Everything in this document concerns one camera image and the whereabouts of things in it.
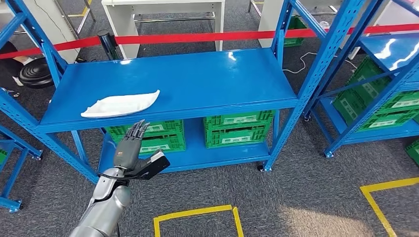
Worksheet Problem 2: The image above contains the blue metal shelf rack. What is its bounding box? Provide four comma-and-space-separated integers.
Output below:
0, 0, 367, 185
0, 125, 44, 214
302, 0, 419, 159

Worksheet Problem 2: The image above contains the white curved plastic part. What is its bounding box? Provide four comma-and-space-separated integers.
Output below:
80, 89, 161, 119

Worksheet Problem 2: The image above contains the red barrier belt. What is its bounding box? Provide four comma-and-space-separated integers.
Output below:
0, 23, 419, 60

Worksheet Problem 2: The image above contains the yellow floor tape square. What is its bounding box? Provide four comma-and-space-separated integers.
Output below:
153, 204, 245, 237
359, 177, 419, 237

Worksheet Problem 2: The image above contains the white table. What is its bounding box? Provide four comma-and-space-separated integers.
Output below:
101, 0, 226, 60

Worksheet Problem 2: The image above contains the white cabinet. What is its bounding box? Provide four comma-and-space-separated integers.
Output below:
0, 0, 81, 64

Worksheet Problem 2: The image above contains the black round stanchion base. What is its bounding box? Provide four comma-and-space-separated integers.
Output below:
18, 57, 55, 89

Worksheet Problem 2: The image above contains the chrome chair base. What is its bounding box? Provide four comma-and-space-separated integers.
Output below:
0, 87, 20, 99

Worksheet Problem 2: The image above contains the person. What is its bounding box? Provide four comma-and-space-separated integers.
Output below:
0, 40, 21, 84

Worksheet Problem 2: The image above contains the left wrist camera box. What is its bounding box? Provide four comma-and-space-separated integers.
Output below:
126, 149, 171, 181

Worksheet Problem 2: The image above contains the white cable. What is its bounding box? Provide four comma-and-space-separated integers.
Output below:
282, 51, 357, 74

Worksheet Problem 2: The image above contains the black stanchion post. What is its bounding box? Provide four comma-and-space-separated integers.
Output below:
97, 29, 120, 61

